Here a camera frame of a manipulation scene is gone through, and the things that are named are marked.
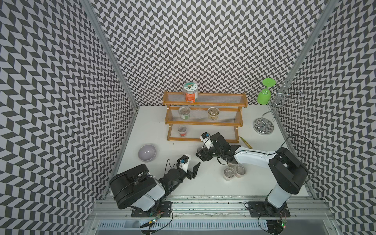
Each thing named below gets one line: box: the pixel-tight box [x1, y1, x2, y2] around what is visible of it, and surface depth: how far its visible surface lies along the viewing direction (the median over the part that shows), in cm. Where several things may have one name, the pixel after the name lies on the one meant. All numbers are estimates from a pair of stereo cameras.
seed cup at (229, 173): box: [222, 166, 236, 181], surface depth 81 cm
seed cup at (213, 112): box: [207, 106, 220, 121], surface depth 91 cm
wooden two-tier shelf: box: [162, 90, 248, 143], surface depth 91 cm
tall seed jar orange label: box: [184, 81, 199, 103], surface depth 80 cm
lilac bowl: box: [138, 143, 157, 163], surface depth 89 cm
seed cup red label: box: [178, 125, 188, 138], surface depth 98 cm
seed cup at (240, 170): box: [235, 163, 246, 178], surface depth 82 cm
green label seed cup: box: [178, 106, 191, 120], surface depth 91 cm
